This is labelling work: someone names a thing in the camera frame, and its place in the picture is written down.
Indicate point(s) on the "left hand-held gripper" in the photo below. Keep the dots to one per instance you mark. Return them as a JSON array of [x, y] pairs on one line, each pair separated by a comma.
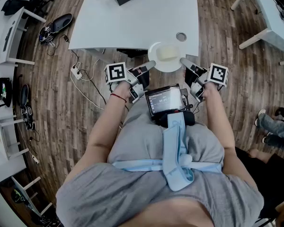
[[115, 72]]

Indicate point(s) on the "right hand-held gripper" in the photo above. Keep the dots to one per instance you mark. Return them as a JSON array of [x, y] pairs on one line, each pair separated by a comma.
[[218, 74]]

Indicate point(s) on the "white plate of food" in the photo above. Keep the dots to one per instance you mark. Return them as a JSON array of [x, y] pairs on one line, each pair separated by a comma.
[[165, 65]]

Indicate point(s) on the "pale yellow food block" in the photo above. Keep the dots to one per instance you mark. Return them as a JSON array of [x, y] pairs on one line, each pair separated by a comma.
[[167, 53]]

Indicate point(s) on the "person's left forearm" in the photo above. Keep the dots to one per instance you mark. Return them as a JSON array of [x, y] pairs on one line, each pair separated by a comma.
[[109, 122]]

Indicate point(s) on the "person's right forearm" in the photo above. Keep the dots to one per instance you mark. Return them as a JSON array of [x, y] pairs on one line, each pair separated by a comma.
[[219, 117]]

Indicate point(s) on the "black chest-mounted tablet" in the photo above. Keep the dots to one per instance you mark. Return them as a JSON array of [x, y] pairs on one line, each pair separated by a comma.
[[165, 100]]

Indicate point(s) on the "white table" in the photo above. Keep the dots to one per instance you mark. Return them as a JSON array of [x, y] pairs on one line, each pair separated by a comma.
[[137, 22]]

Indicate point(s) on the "person's grey shirt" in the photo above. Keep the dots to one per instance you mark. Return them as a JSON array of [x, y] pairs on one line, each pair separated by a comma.
[[137, 145]]

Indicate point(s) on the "open black equipment case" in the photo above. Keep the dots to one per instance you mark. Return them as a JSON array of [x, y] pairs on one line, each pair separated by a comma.
[[60, 23]]

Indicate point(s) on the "black equipment case with gear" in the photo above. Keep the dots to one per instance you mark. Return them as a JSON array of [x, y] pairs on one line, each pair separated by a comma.
[[27, 110]]

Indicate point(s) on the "white desk with keyboard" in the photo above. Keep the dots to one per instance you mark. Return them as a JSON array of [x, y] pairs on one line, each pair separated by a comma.
[[13, 39]]

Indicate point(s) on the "black office chair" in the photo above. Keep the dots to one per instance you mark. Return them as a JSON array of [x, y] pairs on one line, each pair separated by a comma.
[[19, 3]]

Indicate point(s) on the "black keyboard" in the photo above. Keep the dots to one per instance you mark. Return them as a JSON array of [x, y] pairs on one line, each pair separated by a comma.
[[7, 39]]

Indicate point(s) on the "small white power strip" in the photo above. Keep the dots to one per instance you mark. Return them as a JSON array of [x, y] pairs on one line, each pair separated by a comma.
[[35, 159]]

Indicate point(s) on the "black round side table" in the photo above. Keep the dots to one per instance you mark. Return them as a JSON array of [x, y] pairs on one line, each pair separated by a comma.
[[1, 91]]

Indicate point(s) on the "white-legged desk with green item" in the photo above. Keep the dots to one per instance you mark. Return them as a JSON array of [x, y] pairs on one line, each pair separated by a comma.
[[26, 195]]

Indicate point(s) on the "black tablet mount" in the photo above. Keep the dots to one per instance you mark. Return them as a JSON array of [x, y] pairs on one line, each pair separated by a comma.
[[188, 118]]

